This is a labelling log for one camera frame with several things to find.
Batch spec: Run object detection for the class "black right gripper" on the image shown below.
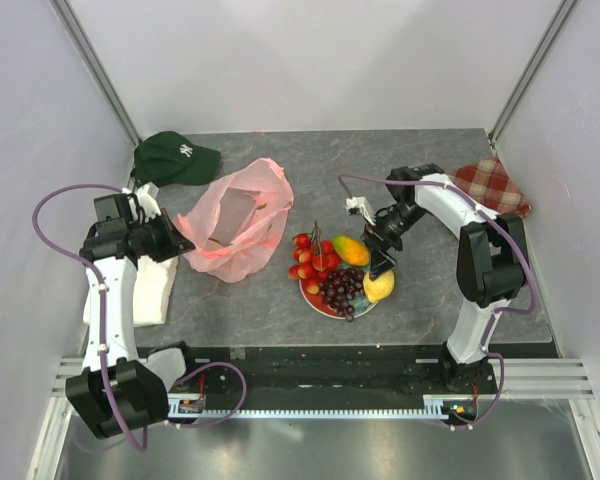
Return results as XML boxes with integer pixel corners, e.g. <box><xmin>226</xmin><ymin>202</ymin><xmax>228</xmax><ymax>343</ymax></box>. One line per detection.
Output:
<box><xmin>360</xmin><ymin>203</ymin><xmax>428</xmax><ymax>280</ymax></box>

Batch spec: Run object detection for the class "yellow fake lemon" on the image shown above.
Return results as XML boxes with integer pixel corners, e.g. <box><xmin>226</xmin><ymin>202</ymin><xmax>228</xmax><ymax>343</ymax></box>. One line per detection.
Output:
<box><xmin>363</xmin><ymin>270</ymin><xmax>395</xmax><ymax>303</ymax></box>

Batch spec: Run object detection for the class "yellow fake mango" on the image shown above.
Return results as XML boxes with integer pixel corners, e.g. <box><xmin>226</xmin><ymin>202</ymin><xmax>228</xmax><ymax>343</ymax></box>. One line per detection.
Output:
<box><xmin>332</xmin><ymin>235</ymin><xmax>370</xmax><ymax>267</ymax></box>

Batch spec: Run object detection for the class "dark red fake grape bunch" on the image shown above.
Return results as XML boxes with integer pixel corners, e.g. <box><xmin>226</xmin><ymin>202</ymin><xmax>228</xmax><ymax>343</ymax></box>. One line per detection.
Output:
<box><xmin>318</xmin><ymin>267</ymin><xmax>369</xmax><ymax>322</ymax></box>

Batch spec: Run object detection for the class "pink plastic bag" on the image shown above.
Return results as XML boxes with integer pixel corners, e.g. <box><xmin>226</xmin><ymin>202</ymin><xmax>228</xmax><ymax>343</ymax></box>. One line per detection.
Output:
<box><xmin>174</xmin><ymin>158</ymin><xmax>294</xmax><ymax>283</ymax></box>

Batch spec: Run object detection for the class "red fake cherry bunch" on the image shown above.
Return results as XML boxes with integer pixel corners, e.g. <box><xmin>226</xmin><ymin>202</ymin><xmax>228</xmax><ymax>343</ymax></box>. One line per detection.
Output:
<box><xmin>287</xmin><ymin>221</ymin><xmax>341</xmax><ymax>295</ymax></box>

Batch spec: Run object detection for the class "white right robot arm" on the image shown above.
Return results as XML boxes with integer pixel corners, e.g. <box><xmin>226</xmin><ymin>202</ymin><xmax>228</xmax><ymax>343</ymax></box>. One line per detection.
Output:
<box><xmin>346</xmin><ymin>164</ymin><xmax>529</xmax><ymax>394</ymax></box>

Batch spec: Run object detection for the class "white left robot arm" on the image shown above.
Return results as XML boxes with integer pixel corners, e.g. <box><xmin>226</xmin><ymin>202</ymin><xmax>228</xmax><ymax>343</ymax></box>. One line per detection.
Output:
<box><xmin>65</xmin><ymin>189</ymin><xmax>200</xmax><ymax>439</ymax></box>

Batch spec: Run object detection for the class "white folded towel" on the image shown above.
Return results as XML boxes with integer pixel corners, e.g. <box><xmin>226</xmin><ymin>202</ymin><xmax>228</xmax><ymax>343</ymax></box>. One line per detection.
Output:
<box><xmin>83</xmin><ymin>256</ymin><xmax>178</xmax><ymax>343</ymax></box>

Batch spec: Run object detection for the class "red and teal floral plate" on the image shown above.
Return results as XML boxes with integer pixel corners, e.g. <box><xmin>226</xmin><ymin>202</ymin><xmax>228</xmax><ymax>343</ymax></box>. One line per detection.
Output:
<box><xmin>299</xmin><ymin>268</ymin><xmax>376</xmax><ymax>322</ymax></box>

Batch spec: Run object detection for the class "dark green baseball cap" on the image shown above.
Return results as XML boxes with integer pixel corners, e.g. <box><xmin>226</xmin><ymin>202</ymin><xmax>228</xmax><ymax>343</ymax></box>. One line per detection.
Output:
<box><xmin>131</xmin><ymin>131</ymin><xmax>221</xmax><ymax>188</ymax></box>

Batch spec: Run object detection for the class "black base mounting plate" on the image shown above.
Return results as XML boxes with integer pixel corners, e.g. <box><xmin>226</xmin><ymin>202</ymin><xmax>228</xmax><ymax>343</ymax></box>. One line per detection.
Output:
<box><xmin>175</xmin><ymin>342</ymin><xmax>498</xmax><ymax>404</ymax></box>

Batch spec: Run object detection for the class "red plaid folded cloth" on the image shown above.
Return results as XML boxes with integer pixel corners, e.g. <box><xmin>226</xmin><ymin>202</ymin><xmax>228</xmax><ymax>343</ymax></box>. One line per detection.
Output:
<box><xmin>447</xmin><ymin>157</ymin><xmax>532</xmax><ymax>218</ymax></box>

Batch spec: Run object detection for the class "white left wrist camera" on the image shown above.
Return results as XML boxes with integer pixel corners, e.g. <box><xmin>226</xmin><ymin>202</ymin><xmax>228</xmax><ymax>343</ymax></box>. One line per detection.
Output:
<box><xmin>122</xmin><ymin>182</ymin><xmax>162</xmax><ymax>224</ymax></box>

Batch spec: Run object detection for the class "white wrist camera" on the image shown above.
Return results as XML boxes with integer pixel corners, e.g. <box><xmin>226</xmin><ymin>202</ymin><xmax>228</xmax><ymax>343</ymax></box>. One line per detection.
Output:
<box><xmin>345</xmin><ymin>197</ymin><xmax>376</xmax><ymax>226</ymax></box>
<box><xmin>122</xmin><ymin>182</ymin><xmax>162</xmax><ymax>224</ymax></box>

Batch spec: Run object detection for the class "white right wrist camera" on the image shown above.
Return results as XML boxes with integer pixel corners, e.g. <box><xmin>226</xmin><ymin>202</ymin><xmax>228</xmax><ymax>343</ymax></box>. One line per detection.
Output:
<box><xmin>345</xmin><ymin>197</ymin><xmax>376</xmax><ymax>226</ymax></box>

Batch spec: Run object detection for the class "aluminium frame rail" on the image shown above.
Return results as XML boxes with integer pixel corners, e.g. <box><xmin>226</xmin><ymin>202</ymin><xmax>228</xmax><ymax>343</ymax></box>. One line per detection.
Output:
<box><xmin>49</xmin><ymin>357</ymin><xmax>596</xmax><ymax>401</ymax></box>

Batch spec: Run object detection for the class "left aluminium corner post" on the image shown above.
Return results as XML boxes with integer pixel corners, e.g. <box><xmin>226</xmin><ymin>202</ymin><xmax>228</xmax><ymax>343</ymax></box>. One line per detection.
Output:
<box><xmin>50</xmin><ymin>0</ymin><xmax>141</xmax><ymax>145</ymax></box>

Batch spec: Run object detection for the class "aluminium corner post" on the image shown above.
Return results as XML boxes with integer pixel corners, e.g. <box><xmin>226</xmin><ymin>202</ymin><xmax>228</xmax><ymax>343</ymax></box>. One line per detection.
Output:
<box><xmin>487</xmin><ymin>0</ymin><xmax>580</xmax><ymax>154</ymax></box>
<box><xmin>50</xmin><ymin>0</ymin><xmax>141</xmax><ymax>145</ymax></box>

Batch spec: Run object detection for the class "right aluminium corner post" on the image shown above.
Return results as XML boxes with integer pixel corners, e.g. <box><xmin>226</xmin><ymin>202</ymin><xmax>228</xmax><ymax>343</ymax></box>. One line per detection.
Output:
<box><xmin>487</xmin><ymin>0</ymin><xmax>580</xmax><ymax>154</ymax></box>

